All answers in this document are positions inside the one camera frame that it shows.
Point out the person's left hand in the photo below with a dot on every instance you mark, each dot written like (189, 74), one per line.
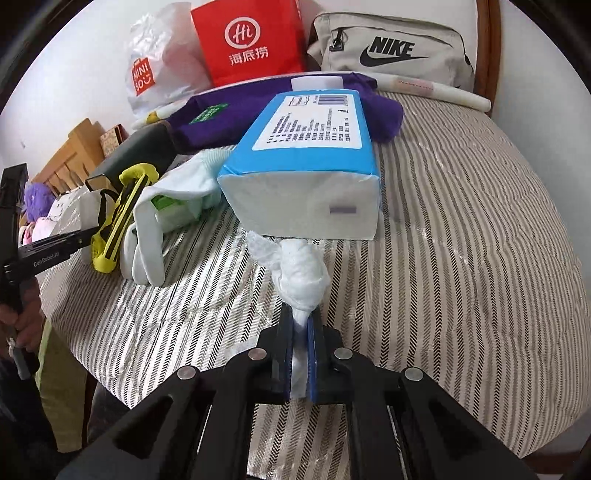
(29, 324)

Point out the dark green box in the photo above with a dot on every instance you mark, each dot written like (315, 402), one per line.
(152, 144)

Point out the white foam sponge block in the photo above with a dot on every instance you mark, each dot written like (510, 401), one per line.
(317, 82)

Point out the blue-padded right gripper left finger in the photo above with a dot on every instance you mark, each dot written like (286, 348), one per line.
(282, 353)

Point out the blue tissue paper pack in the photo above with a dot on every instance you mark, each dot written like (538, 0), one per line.
(306, 169)

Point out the white cotton glove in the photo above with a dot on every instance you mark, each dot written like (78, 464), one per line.
(141, 255)

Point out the purple plush toy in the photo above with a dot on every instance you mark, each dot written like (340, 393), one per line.
(38, 199)

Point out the rolled floral paper tube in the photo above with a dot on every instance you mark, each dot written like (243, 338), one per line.
(386, 82)

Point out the beige Nike waist bag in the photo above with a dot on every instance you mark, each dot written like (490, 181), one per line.
(371, 44)

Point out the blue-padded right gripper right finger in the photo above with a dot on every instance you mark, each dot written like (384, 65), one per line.
(324, 380)

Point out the purple fleece towel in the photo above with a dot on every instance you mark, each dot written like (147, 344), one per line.
(247, 100)

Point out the brown wooden picture frame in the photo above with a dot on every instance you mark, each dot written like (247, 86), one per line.
(111, 139)

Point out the yellow Adidas pouch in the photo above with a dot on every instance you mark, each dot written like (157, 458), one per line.
(115, 215)

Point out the green sachet packet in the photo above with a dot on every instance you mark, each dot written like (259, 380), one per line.
(209, 113)

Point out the green pocket tissue pack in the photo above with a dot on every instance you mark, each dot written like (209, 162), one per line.
(172, 214)

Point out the red paper shopping bag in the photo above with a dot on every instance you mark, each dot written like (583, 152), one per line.
(245, 40)

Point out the white tissue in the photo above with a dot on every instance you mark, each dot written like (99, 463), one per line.
(301, 278)

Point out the wooden bed headboard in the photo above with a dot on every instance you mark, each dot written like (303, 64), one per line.
(74, 161)

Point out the white Miniso plastic bag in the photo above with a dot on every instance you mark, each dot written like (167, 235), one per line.
(165, 63)

